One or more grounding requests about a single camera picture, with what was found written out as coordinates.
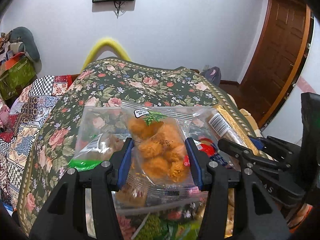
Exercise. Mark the green small snack packet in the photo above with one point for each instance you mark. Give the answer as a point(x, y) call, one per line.
point(157, 228)

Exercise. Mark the green-edged barcode cake pack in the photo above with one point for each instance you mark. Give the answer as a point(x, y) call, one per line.
point(91, 152)

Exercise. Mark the clear plastic storage box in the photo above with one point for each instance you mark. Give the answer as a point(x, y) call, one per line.
point(96, 120)

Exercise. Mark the grey plush toy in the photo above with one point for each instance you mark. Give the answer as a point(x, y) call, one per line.
point(24, 35)

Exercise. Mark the patchwork checkered quilt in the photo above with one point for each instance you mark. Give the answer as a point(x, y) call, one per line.
point(26, 117)

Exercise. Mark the yellow fuzzy curved pillow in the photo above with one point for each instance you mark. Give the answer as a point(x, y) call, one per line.
point(105, 44)

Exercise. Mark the long barcode biscuit pack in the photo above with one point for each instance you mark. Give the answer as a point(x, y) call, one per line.
point(223, 130)

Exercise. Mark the green patterned box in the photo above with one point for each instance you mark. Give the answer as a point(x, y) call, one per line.
point(18, 76)

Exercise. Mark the blue snack packet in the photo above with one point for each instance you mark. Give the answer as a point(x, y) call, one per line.
point(223, 159)

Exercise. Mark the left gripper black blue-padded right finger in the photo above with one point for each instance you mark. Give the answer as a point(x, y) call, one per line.
point(256, 215)

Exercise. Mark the brown square cake pack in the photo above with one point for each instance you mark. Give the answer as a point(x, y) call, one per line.
point(132, 195)

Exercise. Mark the red snack packet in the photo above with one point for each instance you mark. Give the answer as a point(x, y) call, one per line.
point(206, 145)

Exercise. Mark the floral green bedspread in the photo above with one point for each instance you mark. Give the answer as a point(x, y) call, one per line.
point(106, 82)

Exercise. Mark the white wardrobe sliding door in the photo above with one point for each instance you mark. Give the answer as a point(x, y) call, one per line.
point(287, 124)

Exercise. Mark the dark backpack on floor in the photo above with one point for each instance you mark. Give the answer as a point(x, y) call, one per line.
point(213, 75)

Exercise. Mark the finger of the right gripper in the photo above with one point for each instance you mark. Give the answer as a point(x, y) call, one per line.
point(240, 152)
point(278, 149)

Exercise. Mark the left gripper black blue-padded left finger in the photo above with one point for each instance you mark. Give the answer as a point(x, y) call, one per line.
point(63, 215)

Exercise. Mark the orange fried snack bag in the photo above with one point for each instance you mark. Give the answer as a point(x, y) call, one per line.
point(159, 157)

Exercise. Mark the brown wooden door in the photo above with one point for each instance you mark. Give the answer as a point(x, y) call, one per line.
point(277, 57)

